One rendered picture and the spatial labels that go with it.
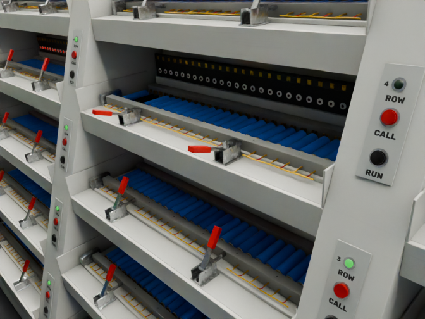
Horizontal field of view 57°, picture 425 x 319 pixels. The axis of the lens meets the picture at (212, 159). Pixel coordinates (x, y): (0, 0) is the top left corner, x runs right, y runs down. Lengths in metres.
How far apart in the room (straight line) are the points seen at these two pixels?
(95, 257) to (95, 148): 0.27
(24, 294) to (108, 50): 0.77
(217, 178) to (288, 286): 0.19
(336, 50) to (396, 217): 0.20
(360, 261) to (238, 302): 0.22
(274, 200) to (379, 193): 0.14
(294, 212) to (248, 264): 0.17
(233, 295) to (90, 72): 0.56
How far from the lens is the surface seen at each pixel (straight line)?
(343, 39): 0.48
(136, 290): 0.90
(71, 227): 1.00
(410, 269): 0.46
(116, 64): 0.94
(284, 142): 0.60
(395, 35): 0.46
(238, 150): 0.59
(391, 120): 0.44
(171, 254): 0.71
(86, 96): 0.91
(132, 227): 0.80
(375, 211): 0.45
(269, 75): 0.71
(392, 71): 0.45
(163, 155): 0.68
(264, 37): 0.55
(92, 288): 0.98
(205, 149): 0.54
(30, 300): 1.31
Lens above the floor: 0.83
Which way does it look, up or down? 12 degrees down
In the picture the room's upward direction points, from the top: 11 degrees clockwise
